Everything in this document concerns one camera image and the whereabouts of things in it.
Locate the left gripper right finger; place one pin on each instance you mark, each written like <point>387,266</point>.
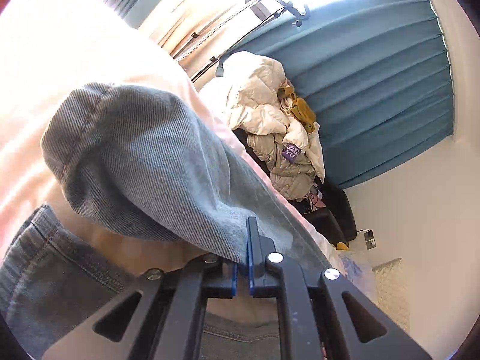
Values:
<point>321,314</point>

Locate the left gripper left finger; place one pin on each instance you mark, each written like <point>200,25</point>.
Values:
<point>160,316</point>

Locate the blue denim jacket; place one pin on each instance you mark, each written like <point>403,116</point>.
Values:
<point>141,163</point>

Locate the yellow plush toy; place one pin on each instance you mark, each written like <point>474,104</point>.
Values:
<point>342,246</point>

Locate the black sofa chair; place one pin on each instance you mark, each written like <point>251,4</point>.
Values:
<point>292,174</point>

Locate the mustard yellow garment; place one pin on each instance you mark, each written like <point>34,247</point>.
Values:
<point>296,106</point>

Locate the white puffer jacket pile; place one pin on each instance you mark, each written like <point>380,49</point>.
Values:
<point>246,97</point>

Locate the teal curtain right panel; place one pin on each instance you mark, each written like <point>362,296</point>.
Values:
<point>377,75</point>

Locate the tripod stand with holder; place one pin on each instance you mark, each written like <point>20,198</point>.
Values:
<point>230,27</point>

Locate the wall socket with charger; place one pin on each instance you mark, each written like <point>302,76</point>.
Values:
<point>369,238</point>

